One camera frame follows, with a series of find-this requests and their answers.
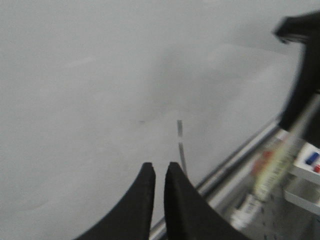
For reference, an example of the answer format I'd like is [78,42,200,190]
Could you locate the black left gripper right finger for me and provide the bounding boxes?
[164,162,247,240]

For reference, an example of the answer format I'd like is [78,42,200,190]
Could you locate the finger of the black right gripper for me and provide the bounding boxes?
[273,11,320,130]

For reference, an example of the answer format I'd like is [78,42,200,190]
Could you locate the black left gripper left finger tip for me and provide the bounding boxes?
[77,162,156,240]

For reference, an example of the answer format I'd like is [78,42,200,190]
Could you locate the red magnet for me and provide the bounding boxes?
[251,150,274,178]

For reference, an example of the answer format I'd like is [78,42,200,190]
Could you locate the white whiteboard marker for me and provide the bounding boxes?
[252,99,316,202]

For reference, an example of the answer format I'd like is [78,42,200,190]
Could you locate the white whiteboard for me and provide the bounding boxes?
[0,0,301,240]

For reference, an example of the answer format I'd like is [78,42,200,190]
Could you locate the blue and red small items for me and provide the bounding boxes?
[305,152,320,173]

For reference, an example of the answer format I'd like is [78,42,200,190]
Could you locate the aluminium whiteboard tray rail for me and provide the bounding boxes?
[150,119,278,240]

